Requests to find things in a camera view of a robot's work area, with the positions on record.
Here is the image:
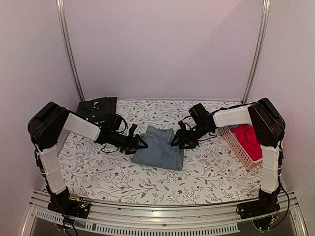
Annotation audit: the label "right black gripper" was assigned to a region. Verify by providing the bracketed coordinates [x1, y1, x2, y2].
[170, 124, 210, 150]

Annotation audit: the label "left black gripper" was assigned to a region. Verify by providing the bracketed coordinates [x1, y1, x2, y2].
[109, 131, 148, 155]

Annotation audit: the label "light blue denim jeans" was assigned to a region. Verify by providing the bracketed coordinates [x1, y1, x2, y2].
[131, 125, 184, 171]

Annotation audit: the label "black pinstriped shirt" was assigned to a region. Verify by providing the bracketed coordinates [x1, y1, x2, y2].
[76, 97, 117, 123]

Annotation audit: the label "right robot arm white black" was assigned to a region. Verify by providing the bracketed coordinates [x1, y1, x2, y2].
[171, 98, 285, 214]

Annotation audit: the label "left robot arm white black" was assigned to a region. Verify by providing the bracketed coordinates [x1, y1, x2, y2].
[28, 101, 148, 213]

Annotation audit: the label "pink perforated laundry basket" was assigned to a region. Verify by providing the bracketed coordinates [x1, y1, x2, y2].
[221, 127, 262, 171]

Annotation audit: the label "floral patterned table mat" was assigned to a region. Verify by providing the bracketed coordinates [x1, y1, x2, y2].
[48, 99, 278, 205]

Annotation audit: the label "red garment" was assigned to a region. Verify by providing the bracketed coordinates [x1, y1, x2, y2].
[231, 124, 262, 161]

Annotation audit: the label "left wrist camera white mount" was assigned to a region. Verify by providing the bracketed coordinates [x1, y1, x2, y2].
[128, 123, 137, 137]

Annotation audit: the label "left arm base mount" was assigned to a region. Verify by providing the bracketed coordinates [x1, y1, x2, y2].
[48, 196, 91, 219]

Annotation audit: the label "front aluminium rail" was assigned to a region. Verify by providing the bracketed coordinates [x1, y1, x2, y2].
[21, 190, 310, 236]

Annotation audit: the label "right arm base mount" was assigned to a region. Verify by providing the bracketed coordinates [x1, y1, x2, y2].
[236, 200, 280, 231]

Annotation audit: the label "right aluminium frame post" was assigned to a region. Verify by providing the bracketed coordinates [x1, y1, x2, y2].
[242, 0, 271, 103]

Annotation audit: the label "aluminium frame post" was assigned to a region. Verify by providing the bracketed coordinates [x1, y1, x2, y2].
[56, 0, 85, 102]
[242, 0, 271, 103]

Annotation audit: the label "left aluminium frame post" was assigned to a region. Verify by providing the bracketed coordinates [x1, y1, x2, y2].
[56, 0, 85, 102]

